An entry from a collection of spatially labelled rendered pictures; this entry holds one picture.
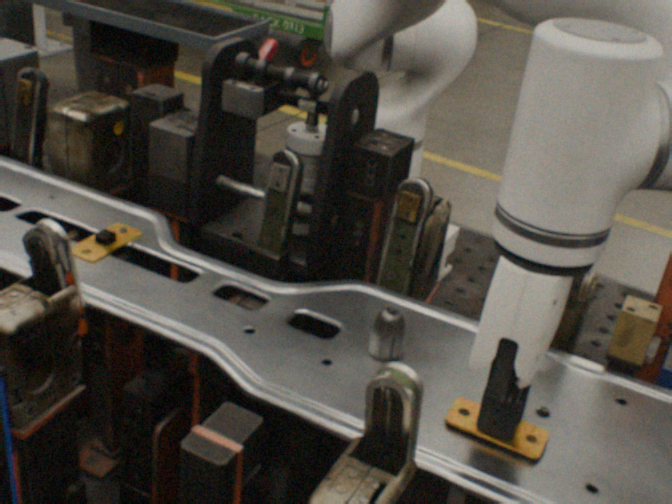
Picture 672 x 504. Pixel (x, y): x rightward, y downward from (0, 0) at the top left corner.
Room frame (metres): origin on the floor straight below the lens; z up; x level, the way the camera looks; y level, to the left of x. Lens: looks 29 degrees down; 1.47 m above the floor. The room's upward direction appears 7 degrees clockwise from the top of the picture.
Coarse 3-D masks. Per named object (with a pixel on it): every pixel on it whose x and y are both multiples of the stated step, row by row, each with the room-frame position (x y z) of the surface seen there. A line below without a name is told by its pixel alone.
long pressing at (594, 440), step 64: (0, 192) 0.88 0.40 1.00; (64, 192) 0.90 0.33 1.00; (0, 256) 0.74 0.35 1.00; (192, 256) 0.78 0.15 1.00; (128, 320) 0.66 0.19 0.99; (192, 320) 0.66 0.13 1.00; (256, 320) 0.68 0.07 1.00; (320, 320) 0.70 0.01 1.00; (448, 320) 0.72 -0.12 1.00; (256, 384) 0.58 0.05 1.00; (320, 384) 0.59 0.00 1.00; (448, 384) 0.61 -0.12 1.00; (576, 384) 0.64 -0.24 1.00; (640, 384) 0.65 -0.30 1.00; (448, 448) 0.53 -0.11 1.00; (576, 448) 0.55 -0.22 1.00; (640, 448) 0.56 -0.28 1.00
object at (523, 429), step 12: (456, 408) 0.57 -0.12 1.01; (468, 408) 0.57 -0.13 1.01; (456, 420) 0.56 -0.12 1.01; (468, 420) 0.56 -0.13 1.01; (480, 432) 0.54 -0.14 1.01; (516, 432) 0.55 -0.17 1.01; (528, 432) 0.55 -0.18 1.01; (540, 432) 0.55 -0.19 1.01; (504, 444) 0.53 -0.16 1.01; (516, 444) 0.53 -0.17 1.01; (528, 444) 0.54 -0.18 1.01; (540, 444) 0.54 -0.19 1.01
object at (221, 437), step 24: (240, 408) 0.56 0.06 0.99; (192, 432) 0.52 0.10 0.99; (216, 432) 0.52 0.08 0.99; (240, 432) 0.53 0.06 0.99; (192, 456) 0.50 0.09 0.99; (216, 456) 0.50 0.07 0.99; (240, 456) 0.51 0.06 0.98; (192, 480) 0.50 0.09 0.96; (216, 480) 0.49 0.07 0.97; (240, 480) 0.51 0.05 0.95
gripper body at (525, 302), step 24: (504, 264) 0.53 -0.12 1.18; (528, 264) 0.52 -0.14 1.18; (504, 288) 0.52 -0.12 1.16; (528, 288) 0.51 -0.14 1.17; (552, 288) 0.51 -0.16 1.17; (504, 312) 0.51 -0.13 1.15; (528, 312) 0.51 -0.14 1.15; (552, 312) 0.52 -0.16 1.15; (480, 336) 0.52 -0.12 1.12; (504, 336) 0.51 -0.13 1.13; (528, 336) 0.51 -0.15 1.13; (552, 336) 0.54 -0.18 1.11; (480, 360) 0.52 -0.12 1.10; (528, 360) 0.50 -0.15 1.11
